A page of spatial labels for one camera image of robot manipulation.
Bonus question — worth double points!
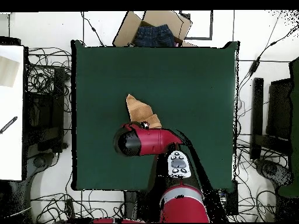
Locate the orange terry towel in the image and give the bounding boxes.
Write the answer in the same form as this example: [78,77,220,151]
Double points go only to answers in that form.
[125,93,162,130]

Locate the dark green tablecloth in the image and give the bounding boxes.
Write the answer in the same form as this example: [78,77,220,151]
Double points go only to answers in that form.
[70,39,241,192]

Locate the blue denim jeans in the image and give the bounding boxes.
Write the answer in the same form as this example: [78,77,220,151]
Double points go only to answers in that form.
[133,23,176,48]

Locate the open cardboard box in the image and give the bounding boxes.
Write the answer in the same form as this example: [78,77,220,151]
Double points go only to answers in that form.
[112,10,198,48]

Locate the black equipment stand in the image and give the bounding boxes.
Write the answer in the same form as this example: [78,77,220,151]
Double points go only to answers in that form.
[250,77,294,162]
[24,66,69,155]

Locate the grey chair base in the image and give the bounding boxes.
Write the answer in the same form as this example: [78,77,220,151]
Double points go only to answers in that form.
[253,158,294,187]
[23,151,59,187]

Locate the black power strip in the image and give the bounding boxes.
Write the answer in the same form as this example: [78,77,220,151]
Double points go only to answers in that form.
[65,198,77,223]

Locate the black ribbed strip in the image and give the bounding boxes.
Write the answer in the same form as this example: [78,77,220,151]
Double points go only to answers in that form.
[0,115,19,135]

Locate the white side table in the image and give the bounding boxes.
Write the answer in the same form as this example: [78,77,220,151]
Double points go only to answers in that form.
[0,44,25,181]

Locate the beige paper sheet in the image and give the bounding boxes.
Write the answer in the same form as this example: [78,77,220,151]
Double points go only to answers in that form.
[0,55,20,88]

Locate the black cable tangle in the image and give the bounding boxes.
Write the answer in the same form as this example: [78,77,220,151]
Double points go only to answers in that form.
[31,190,131,223]
[234,132,290,222]
[27,47,72,113]

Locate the black cable with plug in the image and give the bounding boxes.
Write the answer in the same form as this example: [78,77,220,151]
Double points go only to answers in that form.
[80,10,106,47]

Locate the black cable with inline connector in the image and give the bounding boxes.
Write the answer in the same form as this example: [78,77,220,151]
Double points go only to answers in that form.
[237,23,299,99]

